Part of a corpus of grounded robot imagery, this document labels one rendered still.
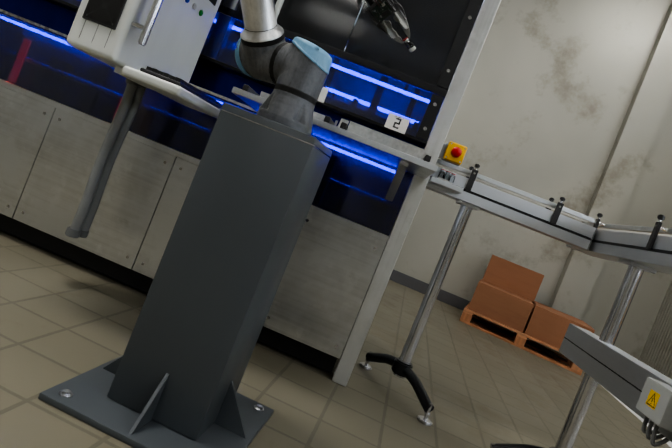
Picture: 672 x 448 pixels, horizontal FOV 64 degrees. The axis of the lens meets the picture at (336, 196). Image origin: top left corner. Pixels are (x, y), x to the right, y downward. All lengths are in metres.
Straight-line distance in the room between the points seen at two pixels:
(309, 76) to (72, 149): 1.32
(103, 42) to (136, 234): 0.83
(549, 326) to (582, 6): 3.42
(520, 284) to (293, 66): 4.41
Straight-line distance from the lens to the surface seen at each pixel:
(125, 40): 1.80
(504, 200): 2.25
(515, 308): 5.19
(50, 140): 2.50
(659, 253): 1.90
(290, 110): 1.36
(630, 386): 1.84
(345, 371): 2.19
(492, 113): 6.15
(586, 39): 6.54
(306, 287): 2.13
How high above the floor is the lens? 0.69
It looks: 1 degrees down
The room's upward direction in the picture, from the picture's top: 22 degrees clockwise
